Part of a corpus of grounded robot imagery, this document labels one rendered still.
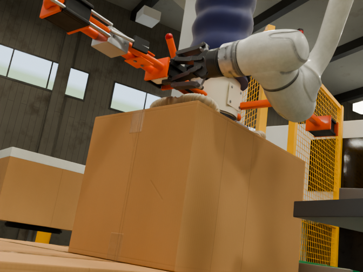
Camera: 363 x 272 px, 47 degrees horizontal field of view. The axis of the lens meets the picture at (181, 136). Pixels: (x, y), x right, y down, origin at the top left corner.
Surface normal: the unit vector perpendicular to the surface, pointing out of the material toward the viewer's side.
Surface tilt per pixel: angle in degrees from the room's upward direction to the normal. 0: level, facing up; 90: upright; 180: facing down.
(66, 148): 90
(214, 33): 76
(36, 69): 90
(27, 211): 90
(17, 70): 90
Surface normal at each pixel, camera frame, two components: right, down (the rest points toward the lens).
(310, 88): 0.61, 0.24
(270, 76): -0.23, 0.86
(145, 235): -0.64, -0.29
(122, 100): 0.50, -0.17
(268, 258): 0.75, -0.07
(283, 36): -0.33, -0.55
